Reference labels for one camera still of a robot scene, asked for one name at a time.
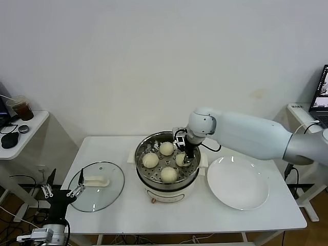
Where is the white side desk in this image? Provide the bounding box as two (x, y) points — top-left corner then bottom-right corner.
(0, 110), (50, 222)
(286, 104), (328, 223)

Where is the black floor cable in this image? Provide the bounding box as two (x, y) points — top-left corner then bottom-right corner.
(10, 175), (41, 214)

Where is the perforated steel steamer basket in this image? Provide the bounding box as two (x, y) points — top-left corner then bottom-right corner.
(134, 131), (202, 189)

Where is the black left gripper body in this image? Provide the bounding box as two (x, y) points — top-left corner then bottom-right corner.
(47, 189), (81, 219)

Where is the black cable with adapter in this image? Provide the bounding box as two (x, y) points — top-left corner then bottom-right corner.
(283, 122), (321, 201)

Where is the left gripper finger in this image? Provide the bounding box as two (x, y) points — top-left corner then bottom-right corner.
(66, 168), (87, 197)
(40, 168), (57, 198)

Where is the thin black desk cable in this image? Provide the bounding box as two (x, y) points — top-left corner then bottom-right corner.
(0, 122), (19, 135)

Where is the white charging cable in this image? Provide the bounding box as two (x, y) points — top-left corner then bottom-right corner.
(294, 121), (320, 134)

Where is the plastic iced coffee cup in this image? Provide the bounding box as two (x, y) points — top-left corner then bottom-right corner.
(6, 95), (34, 121)

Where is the dark laptop with purple screen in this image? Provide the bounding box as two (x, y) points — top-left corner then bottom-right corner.
(0, 79), (16, 126)

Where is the glass lid with cream handle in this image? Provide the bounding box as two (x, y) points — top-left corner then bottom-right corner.
(67, 161), (126, 213)

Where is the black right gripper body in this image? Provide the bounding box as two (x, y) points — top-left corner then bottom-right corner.
(183, 139), (197, 159)

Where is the black laptop showing camera views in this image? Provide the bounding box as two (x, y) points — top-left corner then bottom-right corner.
(309, 65), (328, 126)

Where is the black computer mouse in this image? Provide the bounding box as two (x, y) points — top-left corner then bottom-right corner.
(1, 132), (20, 149)

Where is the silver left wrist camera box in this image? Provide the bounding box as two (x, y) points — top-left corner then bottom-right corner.
(16, 229), (54, 243)

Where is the white steamed baozi bun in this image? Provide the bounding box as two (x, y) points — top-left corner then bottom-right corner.
(159, 142), (174, 156)
(142, 153), (159, 169)
(175, 153), (189, 167)
(160, 166), (178, 184)

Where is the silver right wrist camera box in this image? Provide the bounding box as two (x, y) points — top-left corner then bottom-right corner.
(172, 127), (188, 148)

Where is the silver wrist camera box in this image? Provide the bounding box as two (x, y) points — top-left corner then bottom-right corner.
(172, 127), (188, 148)
(16, 229), (54, 243)

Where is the white round plate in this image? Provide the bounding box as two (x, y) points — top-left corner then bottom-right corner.
(207, 156), (270, 211)

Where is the cream electric cooker base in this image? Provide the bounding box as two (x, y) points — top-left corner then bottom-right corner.
(127, 151), (208, 205)

